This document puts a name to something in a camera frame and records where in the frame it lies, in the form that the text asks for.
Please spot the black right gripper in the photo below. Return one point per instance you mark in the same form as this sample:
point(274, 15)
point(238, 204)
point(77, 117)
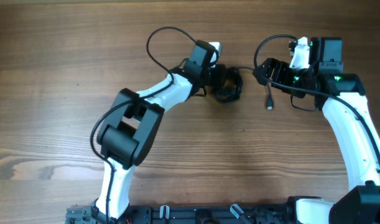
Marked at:
point(281, 67)

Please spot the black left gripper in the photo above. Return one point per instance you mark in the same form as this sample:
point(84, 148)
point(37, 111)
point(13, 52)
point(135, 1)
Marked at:
point(221, 75)

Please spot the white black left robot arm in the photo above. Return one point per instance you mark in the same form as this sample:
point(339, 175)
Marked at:
point(126, 132)

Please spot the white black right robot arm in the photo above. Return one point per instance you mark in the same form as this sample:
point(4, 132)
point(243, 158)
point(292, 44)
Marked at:
point(316, 69)

